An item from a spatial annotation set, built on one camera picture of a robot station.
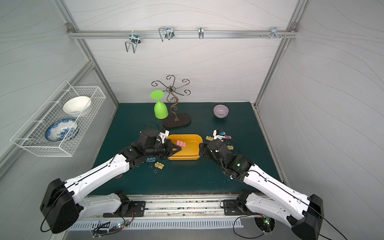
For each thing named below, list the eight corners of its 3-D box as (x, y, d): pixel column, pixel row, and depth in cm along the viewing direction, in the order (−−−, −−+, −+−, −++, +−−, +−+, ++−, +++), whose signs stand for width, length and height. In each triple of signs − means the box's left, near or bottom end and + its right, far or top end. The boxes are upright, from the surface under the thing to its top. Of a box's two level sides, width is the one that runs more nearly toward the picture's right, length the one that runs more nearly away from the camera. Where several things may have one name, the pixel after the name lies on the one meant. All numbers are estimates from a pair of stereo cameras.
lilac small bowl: (214, 118, 112) (214, 114, 109) (213, 108, 119) (213, 104, 116) (228, 118, 112) (229, 114, 109) (226, 108, 119) (227, 104, 116)
